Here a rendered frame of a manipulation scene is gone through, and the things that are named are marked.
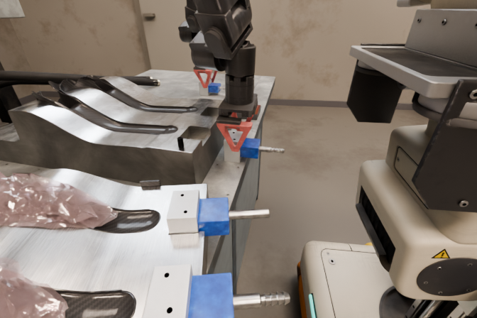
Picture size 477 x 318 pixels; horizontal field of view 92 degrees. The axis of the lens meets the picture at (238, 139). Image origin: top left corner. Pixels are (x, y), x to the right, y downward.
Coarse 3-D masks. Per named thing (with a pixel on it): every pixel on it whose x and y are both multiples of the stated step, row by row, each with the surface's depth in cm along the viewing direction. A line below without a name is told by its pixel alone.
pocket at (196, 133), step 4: (188, 128) 48; (192, 128) 48; (196, 128) 48; (200, 128) 48; (204, 128) 48; (208, 128) 47; (184, 132) 46; (188, 132) 48; (192, 132) 49; (196, 132) 48; (200, 132) 48; (204, 132) 48; (208, 132) 47; (180, 136) 44; (184, 136) 46; (188, 136) 48; (192, 136) 49; (196, 136) 49; (200, 136) 49; (204, 136) 48; (208, 136) 47; (204, 140) 46
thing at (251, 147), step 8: (232, 136) 51; (240, 136) 51; (224, 144) 50; (248, 144) 51; (256, 144) 51; (224, 152) 51; (232, 152) 51; (240, 152) 51; (248, 152) 50; (256, 152) 50; (280, 152) 51; (224, 160) 52; (232, 160) 52; (240, 160) 52
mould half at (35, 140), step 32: (96, 96) 54; (0, 128) 53; (32, 128) 45; (64, 128) 43; (96, 128) 47; (32, 160) 50; (64, 160) 48; (96, 160) 45; (128, 160) 43; (160, 160) 42; (192, 160) 40
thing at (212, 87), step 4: (204, 80) 91; (200, 84) 90; (208, 84) 90; (212, 84) 90; (216, 84) 90; (220, 84) 92; (200, 88) 91; (204, 88) 90; (208, 88) 90; (212, 88) 90; (216, 88) 90; (220, 88) 91; (224, 88) 90; (200, 92) 92; (204, 92) 91; (208, 92) 91; (216, 92) 90
